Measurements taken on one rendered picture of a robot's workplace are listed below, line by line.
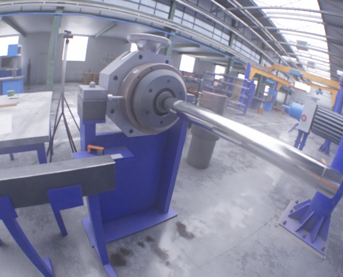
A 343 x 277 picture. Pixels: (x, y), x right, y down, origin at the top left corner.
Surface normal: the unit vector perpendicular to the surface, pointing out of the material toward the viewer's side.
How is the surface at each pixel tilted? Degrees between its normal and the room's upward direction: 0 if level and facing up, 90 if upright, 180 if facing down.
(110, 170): 90
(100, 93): 90
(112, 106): 90
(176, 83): 90
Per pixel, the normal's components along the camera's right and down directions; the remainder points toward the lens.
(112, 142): 0.60, 0.39
